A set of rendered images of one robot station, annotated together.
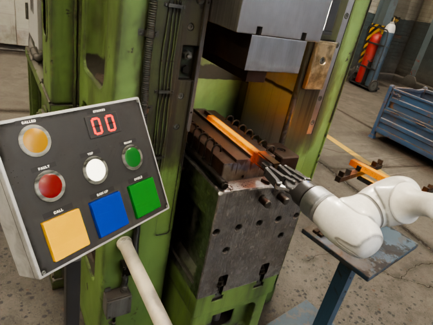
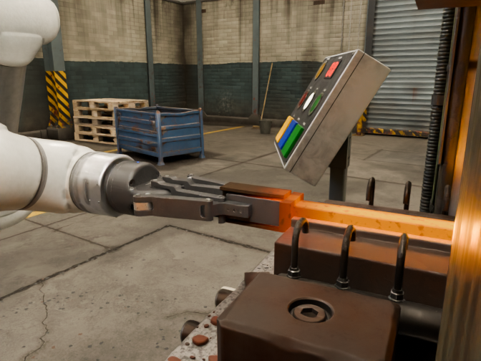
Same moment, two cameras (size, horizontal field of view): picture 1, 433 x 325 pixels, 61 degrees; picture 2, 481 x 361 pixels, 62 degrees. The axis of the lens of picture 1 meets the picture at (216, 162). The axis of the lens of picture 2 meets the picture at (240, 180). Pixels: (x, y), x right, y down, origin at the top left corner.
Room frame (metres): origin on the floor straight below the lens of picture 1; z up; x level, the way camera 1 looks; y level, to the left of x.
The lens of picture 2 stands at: (1.42, -0.39, 1.15)
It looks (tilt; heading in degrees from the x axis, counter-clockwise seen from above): 15 degrees down; 151
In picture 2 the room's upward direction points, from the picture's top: straight up
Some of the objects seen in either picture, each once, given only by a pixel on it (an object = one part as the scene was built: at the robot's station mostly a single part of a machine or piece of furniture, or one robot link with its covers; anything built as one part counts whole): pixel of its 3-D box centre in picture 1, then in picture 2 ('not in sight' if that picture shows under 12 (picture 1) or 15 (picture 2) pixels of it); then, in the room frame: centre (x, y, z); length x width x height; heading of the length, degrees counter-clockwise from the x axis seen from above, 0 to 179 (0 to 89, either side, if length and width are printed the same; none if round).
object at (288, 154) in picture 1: (278, 157); (308, 347); (1.22, -0.22, 0.95); 0.12 x 0.08 x 0.06; 35
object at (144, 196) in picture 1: (143, 196); (293, 141); (0.70, 0.15, 1.01); 0.07 x 0.05 x 0.07; 150
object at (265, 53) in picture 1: (237, 39); not in sight; (1.24, 0.01, 1.32); 0.42 x 0.20 x 0.10; 35
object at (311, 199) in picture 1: (317, 204); (109, 184); (0.85, -0.29, 1.00); 0.09 x 0.06 x 0.09; 125
